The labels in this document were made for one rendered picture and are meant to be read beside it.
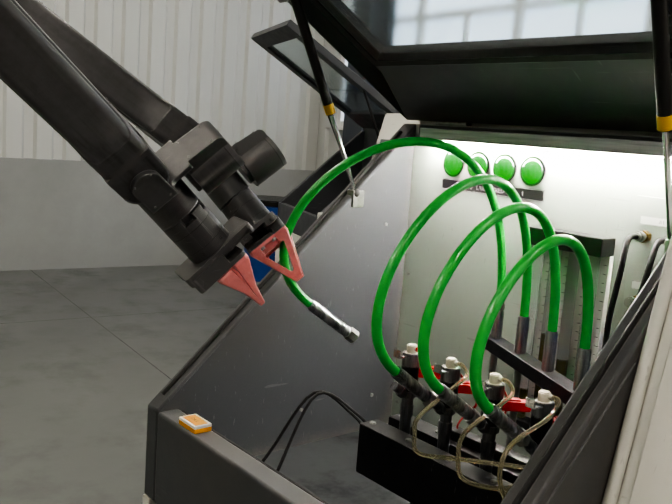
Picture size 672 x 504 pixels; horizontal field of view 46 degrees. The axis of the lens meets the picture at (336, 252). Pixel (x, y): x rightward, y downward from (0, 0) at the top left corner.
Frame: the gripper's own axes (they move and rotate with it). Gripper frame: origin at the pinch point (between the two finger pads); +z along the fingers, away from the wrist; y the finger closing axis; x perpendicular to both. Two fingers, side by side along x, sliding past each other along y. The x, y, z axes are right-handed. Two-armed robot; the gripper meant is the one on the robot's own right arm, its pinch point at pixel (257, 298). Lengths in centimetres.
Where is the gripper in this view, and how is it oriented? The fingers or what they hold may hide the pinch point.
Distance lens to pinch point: 99.5
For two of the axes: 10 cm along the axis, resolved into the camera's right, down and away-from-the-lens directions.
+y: 7.0, -6.9, 1.9
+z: 5.9, 7.1, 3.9
